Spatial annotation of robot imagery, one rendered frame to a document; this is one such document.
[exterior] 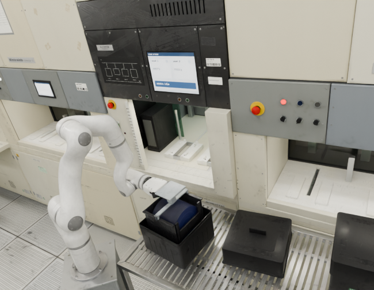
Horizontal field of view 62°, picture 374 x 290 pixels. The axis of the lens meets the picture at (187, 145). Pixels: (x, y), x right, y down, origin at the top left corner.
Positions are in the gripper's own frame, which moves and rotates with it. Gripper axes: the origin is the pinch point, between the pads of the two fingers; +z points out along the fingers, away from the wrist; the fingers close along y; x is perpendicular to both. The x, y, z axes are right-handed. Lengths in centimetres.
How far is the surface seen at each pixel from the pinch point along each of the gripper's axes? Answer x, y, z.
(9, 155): -44, -4, -231
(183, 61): 55, -34, -9
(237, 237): -22.8, -10.1, 30.5
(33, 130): -22, -27, -207
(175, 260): -28.8, 13.6, 9.4
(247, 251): -23.0, -5.2, 38.6
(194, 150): -19, -62, -35
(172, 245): -18.1, 13.8, 9.6
